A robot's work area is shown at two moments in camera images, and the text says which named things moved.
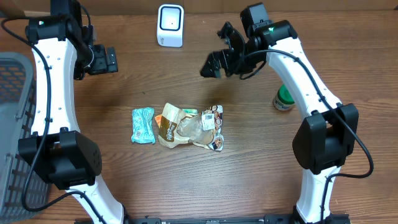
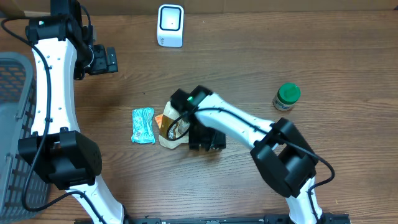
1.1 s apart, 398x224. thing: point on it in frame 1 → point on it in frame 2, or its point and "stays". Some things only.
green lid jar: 284,99 stays
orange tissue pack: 158,119 stays
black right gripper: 225,57 → 198,141
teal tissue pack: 143,131 stays
